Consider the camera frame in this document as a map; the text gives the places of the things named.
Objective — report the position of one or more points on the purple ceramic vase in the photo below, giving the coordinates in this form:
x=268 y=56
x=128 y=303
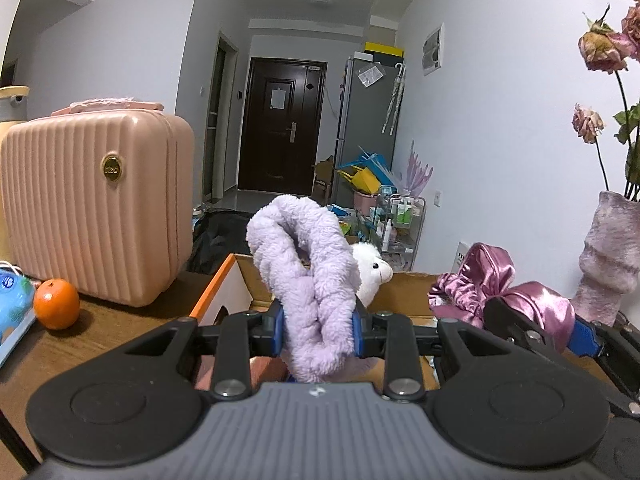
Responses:
x=607 y=260

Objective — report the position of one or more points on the blue bag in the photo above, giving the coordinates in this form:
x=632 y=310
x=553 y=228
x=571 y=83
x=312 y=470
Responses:
x=375 y=162

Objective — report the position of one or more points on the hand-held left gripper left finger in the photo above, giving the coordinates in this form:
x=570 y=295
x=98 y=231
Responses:
x=279 y=330

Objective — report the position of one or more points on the ceiling lamp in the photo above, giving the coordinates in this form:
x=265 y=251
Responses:
x=321 y=1

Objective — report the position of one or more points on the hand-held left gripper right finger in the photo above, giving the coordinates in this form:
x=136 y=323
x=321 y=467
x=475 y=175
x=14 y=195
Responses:
x=358 y=332

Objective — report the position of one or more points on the purple fuzzy headband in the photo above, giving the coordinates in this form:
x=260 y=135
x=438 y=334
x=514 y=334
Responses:
x=320 y=270

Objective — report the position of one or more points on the black duffel bag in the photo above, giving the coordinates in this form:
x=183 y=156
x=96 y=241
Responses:
x=220 y=240

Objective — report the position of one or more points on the bouquet of dried roses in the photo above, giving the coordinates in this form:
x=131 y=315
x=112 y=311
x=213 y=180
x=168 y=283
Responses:
x=605 y=50

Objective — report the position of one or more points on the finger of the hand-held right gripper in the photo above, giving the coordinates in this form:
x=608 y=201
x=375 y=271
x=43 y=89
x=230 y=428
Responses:
x=515 y=320
x=585 y=337

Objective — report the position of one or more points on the white sheep plush toy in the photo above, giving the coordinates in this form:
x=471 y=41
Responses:
x=370 y=270

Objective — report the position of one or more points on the pink bucket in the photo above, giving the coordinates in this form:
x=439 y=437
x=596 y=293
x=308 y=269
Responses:
x=365 y=202

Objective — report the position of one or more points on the white paper notice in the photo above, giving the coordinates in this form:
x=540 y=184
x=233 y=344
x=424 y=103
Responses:
x=278 y=98

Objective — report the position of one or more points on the side door frame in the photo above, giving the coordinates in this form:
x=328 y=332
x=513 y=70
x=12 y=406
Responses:
x=220 y=120

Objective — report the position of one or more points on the cardboard box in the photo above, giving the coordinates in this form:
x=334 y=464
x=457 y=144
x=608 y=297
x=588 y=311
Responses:
x=235 y=290

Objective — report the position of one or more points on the yellow shopping bag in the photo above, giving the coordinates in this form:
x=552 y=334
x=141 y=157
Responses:
x=362 y=180

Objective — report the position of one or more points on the pink cloth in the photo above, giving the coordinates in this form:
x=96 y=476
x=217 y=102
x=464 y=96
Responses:
x=110 y=106

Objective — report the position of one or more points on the pink ribbed suitcase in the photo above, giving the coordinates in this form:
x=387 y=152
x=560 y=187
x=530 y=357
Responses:
x=95 y=220

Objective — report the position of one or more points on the orange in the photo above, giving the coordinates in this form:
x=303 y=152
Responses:
x=56 y=305

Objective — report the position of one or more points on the pink satin scrunchie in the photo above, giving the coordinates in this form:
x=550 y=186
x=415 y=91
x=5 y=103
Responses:
x=475 y=280

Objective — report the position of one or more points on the hanging folded umbrellas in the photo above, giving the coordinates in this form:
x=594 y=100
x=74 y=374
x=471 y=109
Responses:
x=395 y=100

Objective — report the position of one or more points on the white wall panel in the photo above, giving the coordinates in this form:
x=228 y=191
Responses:
x=433 y=50

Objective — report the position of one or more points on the grey refrigerator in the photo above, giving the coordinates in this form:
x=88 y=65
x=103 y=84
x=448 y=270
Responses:
x=365 y=125

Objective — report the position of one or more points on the white box green label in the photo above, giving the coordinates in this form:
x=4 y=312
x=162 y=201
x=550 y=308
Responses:
x=462 y=257

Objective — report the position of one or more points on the blue wet wipes pack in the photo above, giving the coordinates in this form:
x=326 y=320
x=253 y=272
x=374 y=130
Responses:
x=15 y=305

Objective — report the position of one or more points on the yellow box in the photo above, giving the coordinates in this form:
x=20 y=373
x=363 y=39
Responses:
x=384 y=50

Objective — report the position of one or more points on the clear plastic bag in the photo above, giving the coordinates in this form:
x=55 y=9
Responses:
x=370 y=75

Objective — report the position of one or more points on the pink umbrellas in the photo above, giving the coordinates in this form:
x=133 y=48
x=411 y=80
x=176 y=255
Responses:
x=419 y=170

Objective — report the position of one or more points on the dark entrance door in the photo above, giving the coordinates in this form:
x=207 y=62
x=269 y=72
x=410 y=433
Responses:
x=280 y=150

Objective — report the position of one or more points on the open brown carton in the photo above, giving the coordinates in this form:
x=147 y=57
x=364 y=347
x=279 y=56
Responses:
x=322 y=177

